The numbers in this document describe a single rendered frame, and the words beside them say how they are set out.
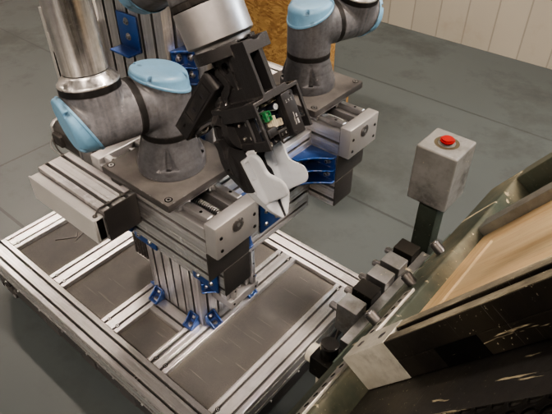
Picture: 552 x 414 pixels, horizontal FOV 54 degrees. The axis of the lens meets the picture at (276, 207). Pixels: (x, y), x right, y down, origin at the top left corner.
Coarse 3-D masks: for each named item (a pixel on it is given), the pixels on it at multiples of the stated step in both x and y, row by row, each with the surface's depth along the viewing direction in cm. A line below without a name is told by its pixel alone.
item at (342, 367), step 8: (408, 296) 110; (400, 304) 108; (392, 312) 107; (384, 320) 105; (376, 328) 104; (344, 368) 97; (336, 376) 96; (328, 384) 95; (320, 392) 93; (312, 400) 93; (304, 408) 92
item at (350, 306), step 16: (400, 240) 142; (384, 256) 137; (400, 256) 137; (416, 256) 141; (368, 272) 133; (384, 272) 133; (400, 272) 135; (352, 288) 129; (368, 288) 129; (384, 288) 131; (400, 288) 123; (336, 304) 130; (352, 304) 125; (368, 304) 128; (384, 304) 129; (336, 320) 129; (352, 320) 125; (336, 336) 139; (352, 336) 122; (320, 352) 115; (336, 352) 114; (320, 368) 116
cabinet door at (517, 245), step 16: (544, 208) 108; (512, 224) 115; (528, 224) 107; (544, 224) 99; (496, 240) 114; (512, 240) 106; (528, 240) 98; (544, 240) 92; (480, 256) 112; (496, 256) 104; (512, 256) 97; (528, 256) 90; (544, 256) 85; (464, 272) 109; (480, 272) 103; (496, 272) 95; (512, 272) 89; (448, 288) 107; (464, 288) 101; (432, 304) 106
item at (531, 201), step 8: (536, 192) 114; (544, 192) 110; (520, 200) 118; (528, 200) 113; (536, 200) 112; (544, 200) 110; (512, 208) 118; (520, 208) 115; (528, 208) 114; (496, 216) 122; (504, 216) 118; (512, 216) 117; (520, 216) 116; (488, 224) 122; (496, 224) 121; (504, 224) 119; (488, 232) 123
